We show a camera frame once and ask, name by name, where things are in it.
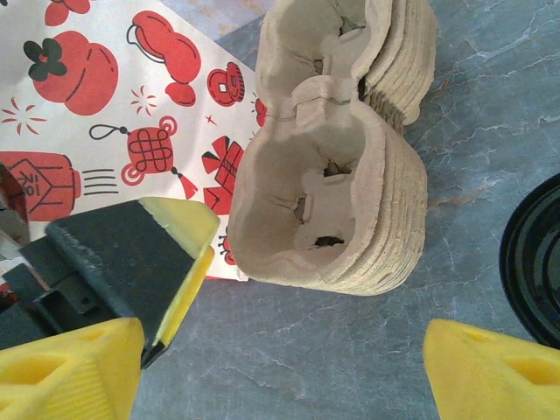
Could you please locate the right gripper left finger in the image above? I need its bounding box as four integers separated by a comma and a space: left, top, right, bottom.
0, 317, 145, 420

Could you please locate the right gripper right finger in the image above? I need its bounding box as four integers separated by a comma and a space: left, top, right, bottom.
422, 318, 560, 420

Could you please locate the red white paper bag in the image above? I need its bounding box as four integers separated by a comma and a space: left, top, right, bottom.
0, 0, 281, 281

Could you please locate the stack of pulp cup carriers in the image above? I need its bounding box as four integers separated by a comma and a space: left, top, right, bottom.
227, 0, 438, 298

